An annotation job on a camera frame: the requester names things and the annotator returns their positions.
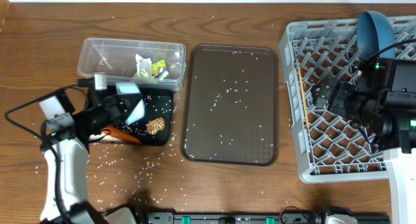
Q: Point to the orange carrot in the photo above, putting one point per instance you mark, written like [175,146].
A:
[127,138]

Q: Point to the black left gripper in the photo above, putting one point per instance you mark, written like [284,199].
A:
[114,108]

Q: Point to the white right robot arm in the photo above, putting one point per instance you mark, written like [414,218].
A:
[371,104]

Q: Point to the pile of white rice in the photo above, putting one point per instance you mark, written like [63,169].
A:
[103,138]

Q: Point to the clear plastic bin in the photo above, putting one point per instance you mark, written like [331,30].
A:
[116,59]

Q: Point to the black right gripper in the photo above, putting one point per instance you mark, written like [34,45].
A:
[333,96]

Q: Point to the black plastic bin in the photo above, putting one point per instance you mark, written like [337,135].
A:
[157,103]

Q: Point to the grey dishwasher rack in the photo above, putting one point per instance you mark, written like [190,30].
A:
[333,149]

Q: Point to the dark brown serving tray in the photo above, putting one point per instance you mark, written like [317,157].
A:
[231,106]

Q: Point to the white tissue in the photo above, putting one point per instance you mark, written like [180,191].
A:
[143,67]

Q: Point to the light blue rice bowl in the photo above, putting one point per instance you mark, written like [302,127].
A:
[134,101]

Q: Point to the wooden chopstick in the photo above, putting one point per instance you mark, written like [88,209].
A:
[302,94]

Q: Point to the brown food scraps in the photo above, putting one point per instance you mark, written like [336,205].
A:
[155,125]

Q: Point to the large blue bowl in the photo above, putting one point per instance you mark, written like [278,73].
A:
[374,33]

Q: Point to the yellow foil snack wrapper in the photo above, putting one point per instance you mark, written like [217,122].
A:
[159,70]

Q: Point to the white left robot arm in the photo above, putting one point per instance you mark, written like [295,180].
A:
[65,139]

